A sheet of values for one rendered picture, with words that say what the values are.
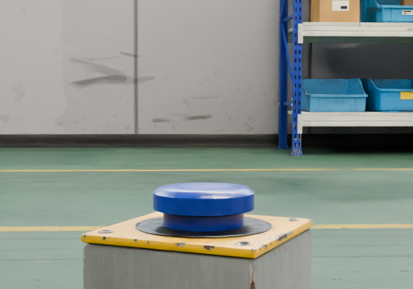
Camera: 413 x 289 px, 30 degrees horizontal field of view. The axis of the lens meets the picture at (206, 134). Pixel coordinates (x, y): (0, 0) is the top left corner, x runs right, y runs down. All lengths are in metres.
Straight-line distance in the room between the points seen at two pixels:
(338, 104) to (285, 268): 4.42
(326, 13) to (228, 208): 4.46
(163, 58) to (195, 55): 0.22
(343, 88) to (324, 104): 0.53
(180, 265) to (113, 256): 0.03
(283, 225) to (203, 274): 0.05
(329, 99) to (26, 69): 2.06
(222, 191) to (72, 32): 5.08
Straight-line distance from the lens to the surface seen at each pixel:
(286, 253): 0.29
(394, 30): 4.76
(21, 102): 5.39
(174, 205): 0.29
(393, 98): 4.77
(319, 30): 4.65
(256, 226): 0.30
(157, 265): 0.28
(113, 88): 5.31
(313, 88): 5.16
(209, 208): 0.29
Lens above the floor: 0.37
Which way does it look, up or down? 3 degrees down
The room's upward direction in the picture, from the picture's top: straight up
